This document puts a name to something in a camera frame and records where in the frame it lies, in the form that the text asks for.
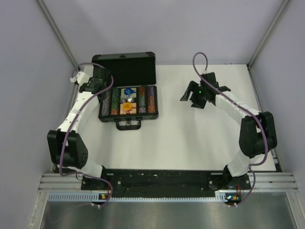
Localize silver key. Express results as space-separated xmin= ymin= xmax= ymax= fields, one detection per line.
xmin=120 ymin=95 xmax=134 ymax=103

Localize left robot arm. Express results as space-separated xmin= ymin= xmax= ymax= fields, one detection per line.
xmin=47 ymin=63 xmax=114 ymax=189

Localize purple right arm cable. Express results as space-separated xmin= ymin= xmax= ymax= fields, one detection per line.
xmin=193 ymin=52 xmax=268 ymax=208

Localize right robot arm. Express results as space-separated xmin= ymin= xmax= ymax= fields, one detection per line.
xmin=181 ymin=73 xmax=277 ymax=189

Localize grey slotted cable duct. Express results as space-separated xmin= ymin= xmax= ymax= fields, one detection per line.
xmin=48 ymin=192 xmax=240 ymax=203

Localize blue small blind button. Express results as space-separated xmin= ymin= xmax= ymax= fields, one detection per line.
xmin=124 ymin=88 xmax=133 ymax=95

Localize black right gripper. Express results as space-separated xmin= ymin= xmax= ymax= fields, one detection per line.
xmin=180 ymin=82 xmax=207 ymax=109

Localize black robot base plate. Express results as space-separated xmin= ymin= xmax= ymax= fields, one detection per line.
xmin=81 ymin=169 xmax=250 ymax=198

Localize orange big blind button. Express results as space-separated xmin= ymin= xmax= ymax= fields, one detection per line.
xmin=123 ymin=102 xmax=132 ymax=111

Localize blue playing card deck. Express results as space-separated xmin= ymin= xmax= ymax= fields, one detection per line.
xmin=121 ymin=87 xmax=137 ymax=99

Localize red playing card deck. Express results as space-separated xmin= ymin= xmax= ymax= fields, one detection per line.
xmin=120 ymin=102 xmax=137 ymax=115

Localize blue orange chip stack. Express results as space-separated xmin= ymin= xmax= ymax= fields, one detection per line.
xmin=102 ymin=90 xmax=112 ymax=116

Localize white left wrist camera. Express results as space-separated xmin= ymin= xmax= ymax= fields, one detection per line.
xmin=70 ymin=71 xmax=90 ymax=86

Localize green yellow chip stack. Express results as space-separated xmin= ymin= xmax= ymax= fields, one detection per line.
xmin=111 ymin=101 xmax=119 ymax=115

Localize purple black chip stack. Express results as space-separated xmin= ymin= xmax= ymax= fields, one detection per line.
xmin=147 ymin=86 xmax=154 ymax=97

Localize orange black lower chip stack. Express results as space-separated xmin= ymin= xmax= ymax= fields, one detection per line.
xmin=148 ymin=95 xmax=155 ymax=113

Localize orange black chip stack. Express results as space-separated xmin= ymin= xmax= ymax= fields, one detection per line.
xmin=148 ymin=95 xmax=155 ymax=113
xmin=139 ymin=87 xmax=146 ymax=97

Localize black poker set case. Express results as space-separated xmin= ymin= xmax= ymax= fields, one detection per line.
xmin=91 ymin=52 xmax=159 ymax=131

